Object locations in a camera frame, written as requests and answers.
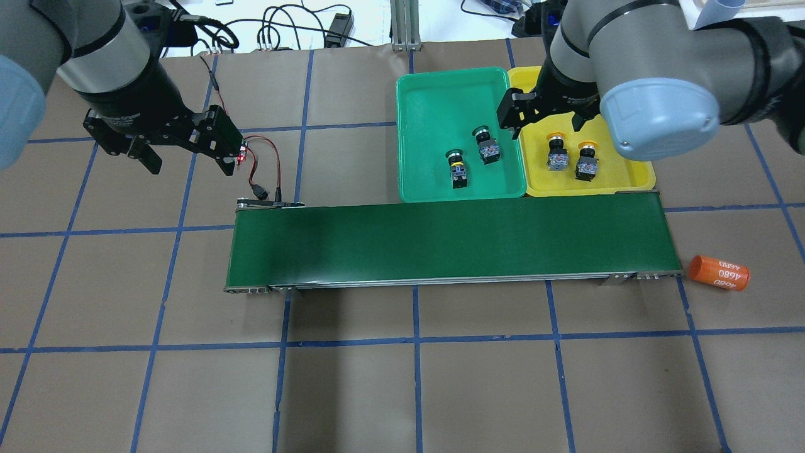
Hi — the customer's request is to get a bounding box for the folded blue plaid umbrella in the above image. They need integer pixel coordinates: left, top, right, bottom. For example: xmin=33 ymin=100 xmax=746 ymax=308
xmin=480 ymin=0 xmax=523 ymax=15

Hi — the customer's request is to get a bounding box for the orange cylinder marked 4680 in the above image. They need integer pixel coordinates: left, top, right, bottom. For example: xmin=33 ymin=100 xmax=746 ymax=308
xmin=688 ymin=255 xmax=751 ymax=291

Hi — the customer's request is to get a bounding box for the red black motor cable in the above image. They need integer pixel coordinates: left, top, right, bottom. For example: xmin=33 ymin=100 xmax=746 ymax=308
xmin=199 ymin=54 xmax=284 ymax=203

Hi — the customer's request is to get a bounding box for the blue plastic cup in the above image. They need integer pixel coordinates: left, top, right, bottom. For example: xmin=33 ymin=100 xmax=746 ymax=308
xmin=693 ymin=0 xmax=747 ymax=30

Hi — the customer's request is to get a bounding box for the aluminium frame post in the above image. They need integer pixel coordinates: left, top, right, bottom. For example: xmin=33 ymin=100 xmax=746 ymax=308
xmin=390 ymin=0 xmax=422 ymax=52

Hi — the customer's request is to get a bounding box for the yellow plastic tray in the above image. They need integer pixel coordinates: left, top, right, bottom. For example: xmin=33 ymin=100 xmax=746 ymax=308
xmin=507 ymin=65 xmax=657 ymax=198

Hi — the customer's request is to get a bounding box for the green push button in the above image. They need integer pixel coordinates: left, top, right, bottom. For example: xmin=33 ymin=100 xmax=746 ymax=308
xmin=445 ymin=148 xmax=469 ymax=189
xmin=472 ymin=125 xmax=501 ymax=165

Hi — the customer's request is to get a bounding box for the green plastic tray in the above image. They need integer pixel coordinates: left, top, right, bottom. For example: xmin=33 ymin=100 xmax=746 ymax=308
xmin=395 ymin=67 xmax=526 ymax=203

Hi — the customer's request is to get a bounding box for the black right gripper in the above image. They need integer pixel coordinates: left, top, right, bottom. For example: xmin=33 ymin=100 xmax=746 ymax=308
xmin=497 ymin=63 xmax=601 ymax=137

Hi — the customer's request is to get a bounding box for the small motor controller board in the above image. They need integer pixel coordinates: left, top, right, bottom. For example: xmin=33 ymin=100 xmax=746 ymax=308
xmin=236 ymin=144 xmax=249 ymax=165

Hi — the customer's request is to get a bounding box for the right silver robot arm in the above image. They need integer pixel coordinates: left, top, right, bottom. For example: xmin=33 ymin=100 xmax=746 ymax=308
xmin=497 ymin=1 xmax=803 ymax=161

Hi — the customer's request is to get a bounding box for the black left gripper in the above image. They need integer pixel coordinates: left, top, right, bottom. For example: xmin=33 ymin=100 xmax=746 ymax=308
xmin=83 ymin=81 xmax=243 ymax=177

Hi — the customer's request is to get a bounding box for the black power brick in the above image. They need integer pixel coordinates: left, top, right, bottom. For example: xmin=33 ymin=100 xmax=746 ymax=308
xmin=324 ymin=13 xmax=354 ymax=48

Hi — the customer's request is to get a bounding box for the yellow push button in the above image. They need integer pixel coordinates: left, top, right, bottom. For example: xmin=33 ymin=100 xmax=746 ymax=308
xmin=547 ymin=132 xmax=570 ymax=172
xmin=574 ymin=141 xmax=599 ymax=182

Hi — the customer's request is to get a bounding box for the green conveyor belt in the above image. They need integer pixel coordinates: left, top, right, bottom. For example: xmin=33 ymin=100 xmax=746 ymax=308
xmin=224 ymin=191 xmax=682 ymax=294

